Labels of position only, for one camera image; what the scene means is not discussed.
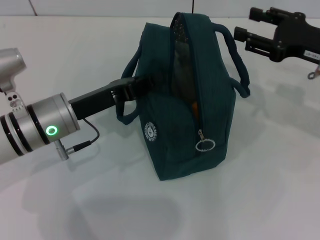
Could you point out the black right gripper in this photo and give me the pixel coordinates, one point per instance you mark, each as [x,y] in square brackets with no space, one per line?
[295,37]

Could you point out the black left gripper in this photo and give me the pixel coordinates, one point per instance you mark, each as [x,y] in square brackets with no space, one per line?
[97,101]

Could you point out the orange pear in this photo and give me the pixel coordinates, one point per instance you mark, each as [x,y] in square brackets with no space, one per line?
[195,108]

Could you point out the dark teal insulated lunch bag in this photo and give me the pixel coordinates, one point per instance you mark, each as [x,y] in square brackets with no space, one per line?
[175,145]

